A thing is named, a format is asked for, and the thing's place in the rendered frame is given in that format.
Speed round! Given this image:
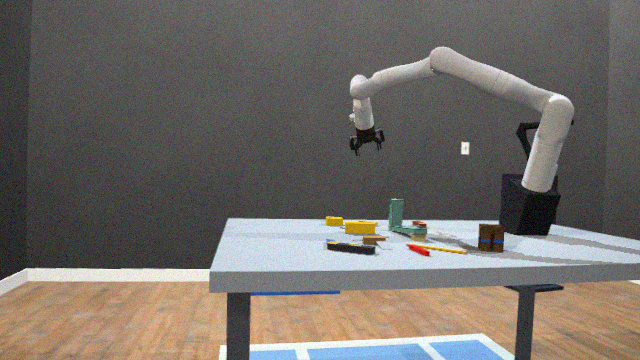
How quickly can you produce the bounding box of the red rectangular bar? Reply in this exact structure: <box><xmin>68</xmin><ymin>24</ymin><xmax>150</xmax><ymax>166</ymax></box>
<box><xmin>409</xmin><ymin>245</ymin><xmax>430</xmax><ymax>256</ymax></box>

